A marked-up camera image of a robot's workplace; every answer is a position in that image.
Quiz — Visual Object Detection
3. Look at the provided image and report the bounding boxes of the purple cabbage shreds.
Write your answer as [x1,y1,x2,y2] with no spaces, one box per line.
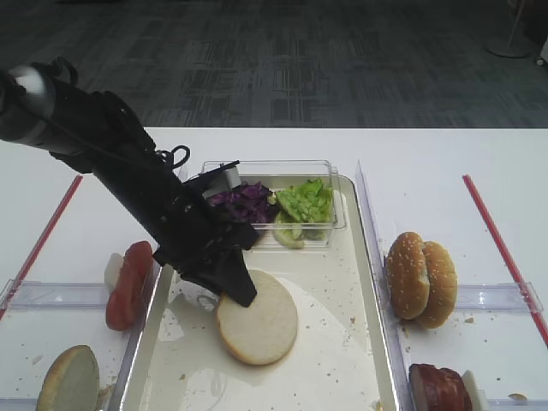
[207,182,280,223]

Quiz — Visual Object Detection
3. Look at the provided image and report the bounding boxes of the right lower clear track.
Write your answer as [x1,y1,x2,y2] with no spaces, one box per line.
[487,397,548,411]

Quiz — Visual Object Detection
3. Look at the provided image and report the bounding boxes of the clear plastic container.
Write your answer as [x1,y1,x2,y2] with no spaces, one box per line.
[199,160,346,250]

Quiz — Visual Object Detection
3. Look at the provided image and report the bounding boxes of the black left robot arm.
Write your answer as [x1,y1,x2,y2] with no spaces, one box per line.
[1,58,259,306]

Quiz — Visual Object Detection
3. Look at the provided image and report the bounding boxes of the left red rail strip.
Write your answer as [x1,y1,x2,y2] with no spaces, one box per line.
[1,175,83,319]

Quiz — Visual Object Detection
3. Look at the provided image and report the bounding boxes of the metal serving tray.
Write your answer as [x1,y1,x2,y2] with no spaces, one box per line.
[111,176,395,410]

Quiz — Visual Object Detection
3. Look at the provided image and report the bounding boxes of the clear divider wall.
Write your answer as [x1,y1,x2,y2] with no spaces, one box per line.
[355,162,415,410]
[104,261,162,410]

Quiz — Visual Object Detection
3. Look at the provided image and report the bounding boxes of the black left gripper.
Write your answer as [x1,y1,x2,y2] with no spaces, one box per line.
[128,170,259,307]

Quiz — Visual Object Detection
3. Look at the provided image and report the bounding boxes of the white tomato pusher block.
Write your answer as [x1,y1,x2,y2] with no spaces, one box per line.
[104,253,124,294]

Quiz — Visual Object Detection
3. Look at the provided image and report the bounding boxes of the white patty pusher block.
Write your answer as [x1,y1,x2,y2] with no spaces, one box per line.
[462,370,490,411]

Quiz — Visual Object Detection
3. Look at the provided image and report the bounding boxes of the left lower clear track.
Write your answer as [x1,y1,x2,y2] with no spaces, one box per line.
[0,397,37,411]

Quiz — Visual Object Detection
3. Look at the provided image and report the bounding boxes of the right upper clear track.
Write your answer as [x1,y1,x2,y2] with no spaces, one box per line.
[455,283,544,313]

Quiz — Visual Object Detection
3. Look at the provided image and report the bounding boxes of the sesame bun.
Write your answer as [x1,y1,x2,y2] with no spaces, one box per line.
[415,241,458,329]
[385,232,430,319]

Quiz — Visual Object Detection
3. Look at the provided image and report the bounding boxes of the sesame bun top left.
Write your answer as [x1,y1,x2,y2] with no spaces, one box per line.
[385,232,430,319]

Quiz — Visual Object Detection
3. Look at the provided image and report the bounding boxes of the right red rail strip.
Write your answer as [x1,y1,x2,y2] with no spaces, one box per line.
[462,175,547,344]

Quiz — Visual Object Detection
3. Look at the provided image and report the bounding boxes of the brown meat patty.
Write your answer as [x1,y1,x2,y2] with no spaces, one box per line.
[408,364,473,411]

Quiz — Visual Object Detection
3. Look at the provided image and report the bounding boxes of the left clear divider wall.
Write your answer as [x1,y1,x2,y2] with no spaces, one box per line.
[104,261,162,410]

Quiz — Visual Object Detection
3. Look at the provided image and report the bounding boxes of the red rail strip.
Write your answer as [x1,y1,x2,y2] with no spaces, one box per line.
[1,175,83,319]
[462,175,547,344]

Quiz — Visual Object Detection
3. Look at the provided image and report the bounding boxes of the clear track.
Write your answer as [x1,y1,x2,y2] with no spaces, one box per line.
[455,283,544,313]
[487,397,548,411]
[0,397,37,411]
[1,280,110,310]

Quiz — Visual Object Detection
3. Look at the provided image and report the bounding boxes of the bun half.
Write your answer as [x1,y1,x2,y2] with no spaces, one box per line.
[35,345,99,411]
[217,270,299,366]

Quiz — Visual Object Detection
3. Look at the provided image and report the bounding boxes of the green lettuce leaves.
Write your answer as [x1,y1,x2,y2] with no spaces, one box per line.
[273,178,333,249]

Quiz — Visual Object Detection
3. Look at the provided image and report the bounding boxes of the white stand base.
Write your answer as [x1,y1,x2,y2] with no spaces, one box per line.
[485,1,530,59]

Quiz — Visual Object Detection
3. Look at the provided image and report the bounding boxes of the left upper clear track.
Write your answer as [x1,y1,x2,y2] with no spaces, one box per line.
[1,280,110,310]

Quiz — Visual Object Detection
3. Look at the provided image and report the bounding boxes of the right clear divider wall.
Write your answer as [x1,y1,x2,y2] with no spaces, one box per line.
[355,162,415,410]

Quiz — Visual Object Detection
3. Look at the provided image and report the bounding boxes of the sesame bun top right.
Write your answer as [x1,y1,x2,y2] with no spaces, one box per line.
[415,241,458,329]

